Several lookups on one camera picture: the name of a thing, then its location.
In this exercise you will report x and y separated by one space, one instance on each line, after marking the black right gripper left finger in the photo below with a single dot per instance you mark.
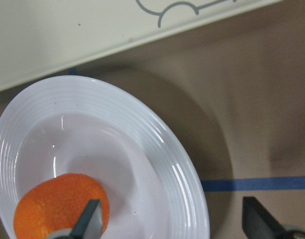
89 224

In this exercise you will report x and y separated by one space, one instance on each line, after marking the cream bear tray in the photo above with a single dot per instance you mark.
42 37

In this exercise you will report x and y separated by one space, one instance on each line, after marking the orange fruit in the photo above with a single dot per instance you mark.
57 204

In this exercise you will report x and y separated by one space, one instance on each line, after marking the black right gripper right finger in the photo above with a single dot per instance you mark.
258 223

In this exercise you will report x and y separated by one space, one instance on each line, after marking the white round plate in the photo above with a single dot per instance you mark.
75 124

